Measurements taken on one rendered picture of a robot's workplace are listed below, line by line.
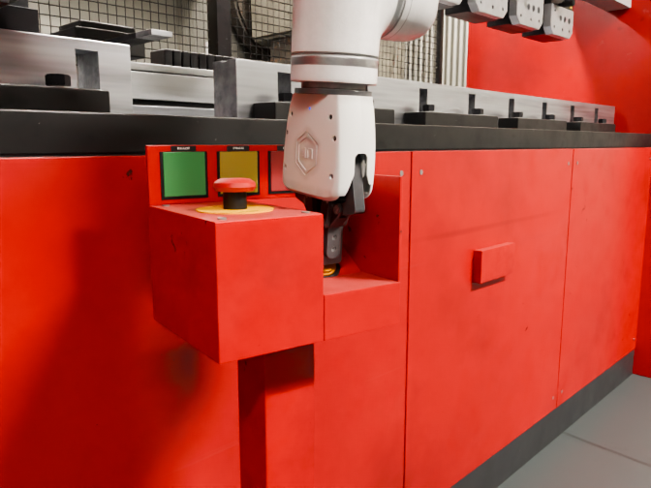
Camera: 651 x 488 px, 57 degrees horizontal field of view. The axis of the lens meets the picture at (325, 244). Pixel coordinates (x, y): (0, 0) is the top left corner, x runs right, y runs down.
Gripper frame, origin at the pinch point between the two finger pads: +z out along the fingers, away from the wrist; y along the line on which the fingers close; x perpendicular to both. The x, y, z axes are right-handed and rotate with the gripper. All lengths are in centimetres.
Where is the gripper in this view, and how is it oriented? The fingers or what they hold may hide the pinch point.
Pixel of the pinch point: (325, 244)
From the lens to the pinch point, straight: 62.2
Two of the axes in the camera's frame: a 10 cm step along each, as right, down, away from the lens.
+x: 8.2, -0.9, 5.6
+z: -0.5, 9.7, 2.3
